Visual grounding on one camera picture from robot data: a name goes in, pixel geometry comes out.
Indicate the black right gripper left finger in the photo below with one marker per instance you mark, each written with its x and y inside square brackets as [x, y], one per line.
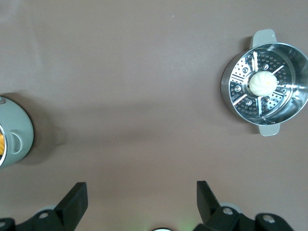
[72, 204]

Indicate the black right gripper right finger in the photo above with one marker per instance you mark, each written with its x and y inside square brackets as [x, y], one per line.
[208, 204]

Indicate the yellow corn cob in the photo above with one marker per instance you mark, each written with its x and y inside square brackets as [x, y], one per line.
[1, 144]

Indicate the steel pot with glass lid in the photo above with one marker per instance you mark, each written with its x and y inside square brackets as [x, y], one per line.
[19, 134]

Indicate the white steamed bun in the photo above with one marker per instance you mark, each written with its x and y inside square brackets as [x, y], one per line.
[262, 83]

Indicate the steel steamer basket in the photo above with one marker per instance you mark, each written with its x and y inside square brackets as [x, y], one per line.
[296, 60]

